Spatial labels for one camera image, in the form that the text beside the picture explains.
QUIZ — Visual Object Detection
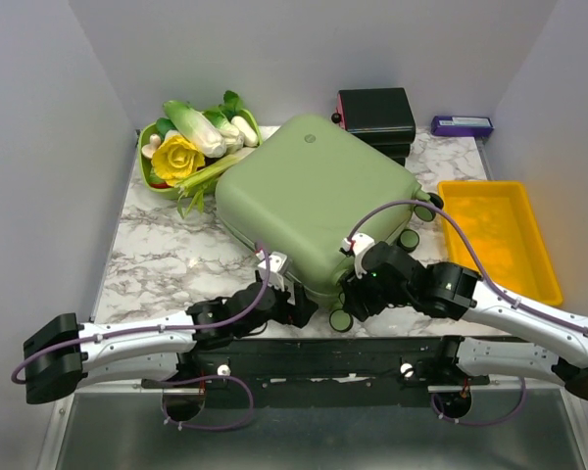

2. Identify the green hard-shell suitcase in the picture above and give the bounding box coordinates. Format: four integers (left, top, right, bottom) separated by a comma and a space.
216, 115, 443, 309

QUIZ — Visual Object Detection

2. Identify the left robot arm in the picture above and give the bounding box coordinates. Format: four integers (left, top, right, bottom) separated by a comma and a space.
12, 278, 319, 404

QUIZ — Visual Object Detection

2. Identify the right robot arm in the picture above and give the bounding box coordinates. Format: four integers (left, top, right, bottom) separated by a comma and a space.
340, 234, 588, 401

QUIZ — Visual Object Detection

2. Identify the yellow plastic tray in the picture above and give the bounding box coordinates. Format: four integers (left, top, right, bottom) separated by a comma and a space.
438, 181, 564, 306

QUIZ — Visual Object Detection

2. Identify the celery stalk toy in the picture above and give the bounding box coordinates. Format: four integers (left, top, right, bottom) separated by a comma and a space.
175, 147, 255, 218

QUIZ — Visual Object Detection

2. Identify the purple box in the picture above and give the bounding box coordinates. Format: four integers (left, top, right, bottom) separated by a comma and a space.
430, 116, 494, 138

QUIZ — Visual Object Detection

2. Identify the black stacked case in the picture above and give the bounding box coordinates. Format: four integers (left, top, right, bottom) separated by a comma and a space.
330, 87, 417, 165

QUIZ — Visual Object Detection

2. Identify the green vegetable basket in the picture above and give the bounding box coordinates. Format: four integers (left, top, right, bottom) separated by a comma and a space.
138, 109, 264, 200

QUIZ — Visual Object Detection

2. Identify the white radish toy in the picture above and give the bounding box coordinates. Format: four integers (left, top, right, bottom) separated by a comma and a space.
231, 116, 259, 148

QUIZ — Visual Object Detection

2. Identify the bok choy toy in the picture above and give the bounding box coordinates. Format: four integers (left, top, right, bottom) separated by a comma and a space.
203, 109, 244, 154

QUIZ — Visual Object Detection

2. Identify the yellow cabbage toy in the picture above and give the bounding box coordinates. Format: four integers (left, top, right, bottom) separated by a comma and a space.
151, 134, 206, 187

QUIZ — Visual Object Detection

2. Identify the napa cabbage toy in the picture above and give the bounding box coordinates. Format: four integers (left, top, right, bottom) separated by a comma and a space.
163, 100, 226, 159

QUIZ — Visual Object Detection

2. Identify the mushroom toy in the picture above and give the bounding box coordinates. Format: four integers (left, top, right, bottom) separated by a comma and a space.
141, 133, 162, 160

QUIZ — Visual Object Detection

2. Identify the green leafy vegetable toy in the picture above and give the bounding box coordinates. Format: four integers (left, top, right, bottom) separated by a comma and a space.
219, 90, 244, 119

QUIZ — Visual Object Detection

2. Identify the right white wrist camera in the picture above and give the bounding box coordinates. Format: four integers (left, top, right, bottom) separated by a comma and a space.
341, 232, 375, 278

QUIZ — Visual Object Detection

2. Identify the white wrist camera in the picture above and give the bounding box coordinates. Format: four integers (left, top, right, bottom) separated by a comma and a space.
341, 232, 375, 278
256, 251, 290, 292

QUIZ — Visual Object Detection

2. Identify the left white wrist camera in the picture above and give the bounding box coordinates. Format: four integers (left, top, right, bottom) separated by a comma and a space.
256, 251, 290, 292

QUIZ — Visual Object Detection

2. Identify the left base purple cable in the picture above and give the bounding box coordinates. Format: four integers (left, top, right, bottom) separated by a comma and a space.
156, 373, 255, 433

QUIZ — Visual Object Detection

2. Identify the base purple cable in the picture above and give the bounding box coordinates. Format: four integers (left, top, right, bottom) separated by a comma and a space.
156, 373, 255, 433
430, 377, 527, 427

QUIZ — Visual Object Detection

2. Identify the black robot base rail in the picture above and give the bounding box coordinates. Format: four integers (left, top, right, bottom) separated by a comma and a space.
171, 336, 469, 409

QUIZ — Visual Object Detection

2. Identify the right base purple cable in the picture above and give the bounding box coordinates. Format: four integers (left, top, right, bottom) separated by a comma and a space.
430, 377, 527, 427

